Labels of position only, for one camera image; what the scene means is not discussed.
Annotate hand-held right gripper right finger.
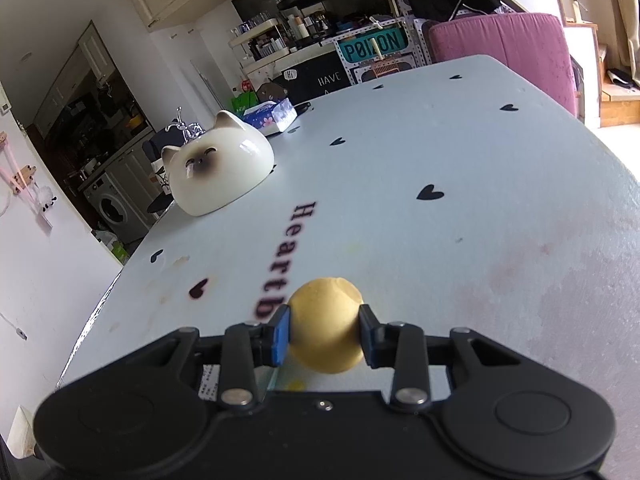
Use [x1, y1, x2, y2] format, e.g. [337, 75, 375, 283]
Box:
[357, 304, 521, 407]

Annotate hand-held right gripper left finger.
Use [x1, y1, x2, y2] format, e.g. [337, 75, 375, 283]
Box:
[159, 307, 292, 407]

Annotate yellow soft ball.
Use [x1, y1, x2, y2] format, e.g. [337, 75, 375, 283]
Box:
[288, 277, 367, 375]

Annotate white cat-shaped bowl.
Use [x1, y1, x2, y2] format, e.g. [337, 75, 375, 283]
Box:
[161, 110, 276, 217]

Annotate washing machine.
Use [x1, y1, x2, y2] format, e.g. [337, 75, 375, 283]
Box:
[82, 172, 151, 243]

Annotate blue tissue pack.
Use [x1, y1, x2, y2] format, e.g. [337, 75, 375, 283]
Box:
[241, 99, 299, 136]

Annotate dark blue chair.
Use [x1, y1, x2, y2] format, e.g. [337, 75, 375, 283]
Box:
[141, 127, 176, 218]

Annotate silver metal ornament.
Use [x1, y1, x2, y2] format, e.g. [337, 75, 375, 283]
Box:
[165, 106, 203, 146]

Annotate black chalkboard cabinet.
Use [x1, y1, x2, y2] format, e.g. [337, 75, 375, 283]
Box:
[270, 52, 361, 106]

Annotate white perforated shelf unit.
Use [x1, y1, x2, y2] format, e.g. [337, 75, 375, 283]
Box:
[332, 15, 431, 86]

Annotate teal sign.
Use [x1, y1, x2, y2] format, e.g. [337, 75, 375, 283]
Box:
[336, 27, 408, 63]

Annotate white shelf organizer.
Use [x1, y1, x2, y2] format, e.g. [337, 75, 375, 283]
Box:
[230, 17, 301, 73]

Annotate purple cushioned chair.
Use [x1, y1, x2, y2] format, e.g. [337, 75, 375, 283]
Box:
[422, 12, 586, 123]

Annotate black cosmetics rack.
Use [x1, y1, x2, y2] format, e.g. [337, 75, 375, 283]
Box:
[272, 0, 331, 41]

